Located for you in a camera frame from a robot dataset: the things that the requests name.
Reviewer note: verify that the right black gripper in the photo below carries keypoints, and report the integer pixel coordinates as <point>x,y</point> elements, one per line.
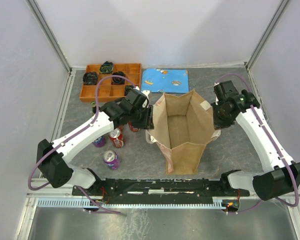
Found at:
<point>218,123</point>

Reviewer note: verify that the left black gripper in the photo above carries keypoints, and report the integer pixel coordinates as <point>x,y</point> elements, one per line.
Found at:
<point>147,123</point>

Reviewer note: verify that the brown canvas tote bag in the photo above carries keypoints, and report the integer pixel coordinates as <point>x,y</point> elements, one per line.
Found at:
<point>183,127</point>

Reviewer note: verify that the green glass bottle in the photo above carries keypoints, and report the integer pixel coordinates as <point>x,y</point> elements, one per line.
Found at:
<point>93,107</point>

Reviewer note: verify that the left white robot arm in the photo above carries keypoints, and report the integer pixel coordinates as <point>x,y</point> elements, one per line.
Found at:
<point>53,158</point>

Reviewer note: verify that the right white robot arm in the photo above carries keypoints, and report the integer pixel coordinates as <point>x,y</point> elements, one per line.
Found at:
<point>281,174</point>

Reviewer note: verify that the red coke can back right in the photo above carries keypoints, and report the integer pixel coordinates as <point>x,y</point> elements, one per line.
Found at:
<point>132,128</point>

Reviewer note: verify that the red coke can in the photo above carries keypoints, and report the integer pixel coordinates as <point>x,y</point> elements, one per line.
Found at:
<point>116,137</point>
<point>132,128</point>

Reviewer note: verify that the red coke can front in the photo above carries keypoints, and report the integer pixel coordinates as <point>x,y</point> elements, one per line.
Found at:
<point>116,137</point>

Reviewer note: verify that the dark rolled sock right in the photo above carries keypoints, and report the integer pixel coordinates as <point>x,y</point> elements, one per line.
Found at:
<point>128,90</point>

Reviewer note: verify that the blue patterned cloth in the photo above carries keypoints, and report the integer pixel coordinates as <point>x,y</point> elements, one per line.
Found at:
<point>159,80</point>

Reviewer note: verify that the dark rolled sock middle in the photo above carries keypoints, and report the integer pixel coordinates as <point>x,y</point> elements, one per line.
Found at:
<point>118,78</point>

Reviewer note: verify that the purple fanta can left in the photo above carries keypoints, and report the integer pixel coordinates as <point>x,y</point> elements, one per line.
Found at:
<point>99,142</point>

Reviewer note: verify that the purple fanta can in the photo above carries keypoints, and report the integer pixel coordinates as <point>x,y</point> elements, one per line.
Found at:
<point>110,158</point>
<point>99,142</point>

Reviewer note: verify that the purple fanta can front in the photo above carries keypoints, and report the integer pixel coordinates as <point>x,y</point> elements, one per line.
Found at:
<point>110,158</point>

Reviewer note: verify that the dark rolled sock top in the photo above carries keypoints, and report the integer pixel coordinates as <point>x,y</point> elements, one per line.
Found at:
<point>106,68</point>

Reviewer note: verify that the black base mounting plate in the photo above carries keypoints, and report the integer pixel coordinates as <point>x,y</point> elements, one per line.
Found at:
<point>163,191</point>

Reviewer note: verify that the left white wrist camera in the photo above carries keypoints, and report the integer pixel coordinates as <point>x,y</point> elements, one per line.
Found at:
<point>146,92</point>

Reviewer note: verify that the right aluminium corner post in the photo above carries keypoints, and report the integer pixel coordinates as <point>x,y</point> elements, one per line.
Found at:
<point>267,33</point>

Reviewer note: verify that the aluminium corner post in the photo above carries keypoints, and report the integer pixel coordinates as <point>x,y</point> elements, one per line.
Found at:
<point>267,33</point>
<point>38,14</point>

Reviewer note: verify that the light blue cable duct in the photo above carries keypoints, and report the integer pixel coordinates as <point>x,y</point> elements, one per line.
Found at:
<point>57,202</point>

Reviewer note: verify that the left aluminium corner post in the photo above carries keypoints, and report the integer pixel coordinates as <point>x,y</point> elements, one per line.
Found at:
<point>38,14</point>

